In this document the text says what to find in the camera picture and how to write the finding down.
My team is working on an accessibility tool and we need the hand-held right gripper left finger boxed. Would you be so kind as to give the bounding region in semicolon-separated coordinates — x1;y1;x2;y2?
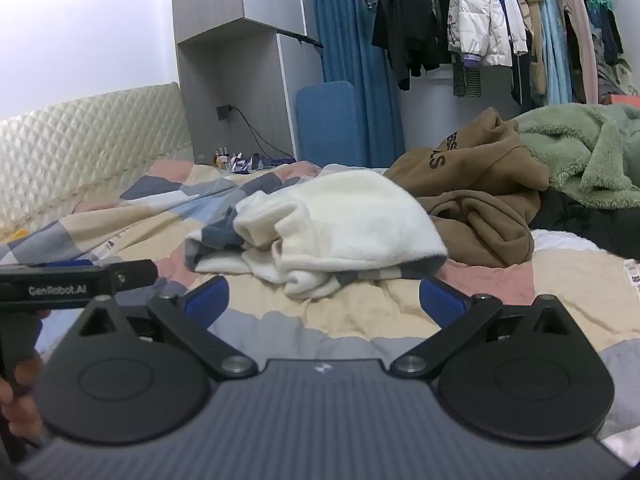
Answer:
67;275;259;380

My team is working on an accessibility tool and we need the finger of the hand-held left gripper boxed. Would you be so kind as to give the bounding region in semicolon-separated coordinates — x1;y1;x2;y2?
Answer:
118;259;159;292

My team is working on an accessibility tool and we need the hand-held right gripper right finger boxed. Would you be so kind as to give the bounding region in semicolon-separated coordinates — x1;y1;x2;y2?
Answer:
390;276;581;379

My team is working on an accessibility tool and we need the white striped sweater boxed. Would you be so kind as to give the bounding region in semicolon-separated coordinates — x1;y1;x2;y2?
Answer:
185;169;449;301

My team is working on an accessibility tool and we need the person's left hand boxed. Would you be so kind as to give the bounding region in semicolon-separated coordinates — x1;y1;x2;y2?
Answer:
0;309;52;443

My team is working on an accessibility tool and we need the patchwork quilt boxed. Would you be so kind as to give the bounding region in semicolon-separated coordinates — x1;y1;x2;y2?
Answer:
0;159;640;461

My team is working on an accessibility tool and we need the brown hoodie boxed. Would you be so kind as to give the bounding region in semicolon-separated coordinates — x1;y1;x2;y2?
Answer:
384;107;552;269

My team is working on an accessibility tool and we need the group of small bottles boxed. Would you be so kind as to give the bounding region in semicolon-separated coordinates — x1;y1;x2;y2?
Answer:
214;148;266;171

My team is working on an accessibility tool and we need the beige quilted headboard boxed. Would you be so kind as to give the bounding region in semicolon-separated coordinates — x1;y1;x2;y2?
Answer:
0;81;195;242

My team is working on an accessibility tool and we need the black garment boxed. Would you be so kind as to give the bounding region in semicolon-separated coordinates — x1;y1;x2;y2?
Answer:
529;187;640;262

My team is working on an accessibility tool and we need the green fleece garment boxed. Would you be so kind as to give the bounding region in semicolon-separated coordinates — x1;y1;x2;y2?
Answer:
509;103;640;211

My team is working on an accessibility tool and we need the blue padded stool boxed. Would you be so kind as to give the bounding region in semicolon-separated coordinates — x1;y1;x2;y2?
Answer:
296;80;362;167

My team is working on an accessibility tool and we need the striped hanging garment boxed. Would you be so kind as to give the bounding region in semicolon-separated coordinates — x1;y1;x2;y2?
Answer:
452;55;484;99

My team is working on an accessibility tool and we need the grey wardrobe cabinet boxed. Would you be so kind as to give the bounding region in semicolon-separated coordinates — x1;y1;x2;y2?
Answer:
171;0;325;166

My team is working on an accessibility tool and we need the blue curtain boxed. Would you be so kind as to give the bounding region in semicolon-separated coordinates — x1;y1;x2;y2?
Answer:
305;0;407;167

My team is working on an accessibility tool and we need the white puffer jacket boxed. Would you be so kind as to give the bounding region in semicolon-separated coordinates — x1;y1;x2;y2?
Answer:
446;0;515;68

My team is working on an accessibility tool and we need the light blue hanging garment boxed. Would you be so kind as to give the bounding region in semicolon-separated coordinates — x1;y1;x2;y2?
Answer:
533;0;573;107

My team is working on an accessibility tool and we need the blue and white jacket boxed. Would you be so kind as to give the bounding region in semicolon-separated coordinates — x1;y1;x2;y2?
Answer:
487;0;530;57

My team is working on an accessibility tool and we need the dark patterned hanging garment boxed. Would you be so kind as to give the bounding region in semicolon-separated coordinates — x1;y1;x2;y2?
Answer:
592;7;633;92

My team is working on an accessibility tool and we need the pink hanging garment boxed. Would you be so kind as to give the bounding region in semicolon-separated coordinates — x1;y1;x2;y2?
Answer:
548;0;600;105

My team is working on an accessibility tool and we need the black charger cable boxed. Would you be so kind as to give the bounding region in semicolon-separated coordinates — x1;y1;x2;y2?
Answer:
229;106;297;161

